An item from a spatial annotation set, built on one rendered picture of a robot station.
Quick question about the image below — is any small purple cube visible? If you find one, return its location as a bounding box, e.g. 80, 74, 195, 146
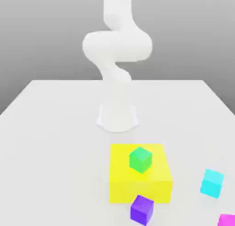
130, 194, 154, 226

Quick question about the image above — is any small cyan cube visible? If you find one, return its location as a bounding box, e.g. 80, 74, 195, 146
200, 168, 225, 199

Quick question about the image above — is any small green cube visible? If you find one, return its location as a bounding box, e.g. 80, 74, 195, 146
129, 147, 153, 174

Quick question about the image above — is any large yellow box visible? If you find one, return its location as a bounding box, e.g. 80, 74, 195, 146
109, 143, 173, 204

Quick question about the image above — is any small magenta cube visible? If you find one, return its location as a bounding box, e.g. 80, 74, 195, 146
218, 214, 235, 226

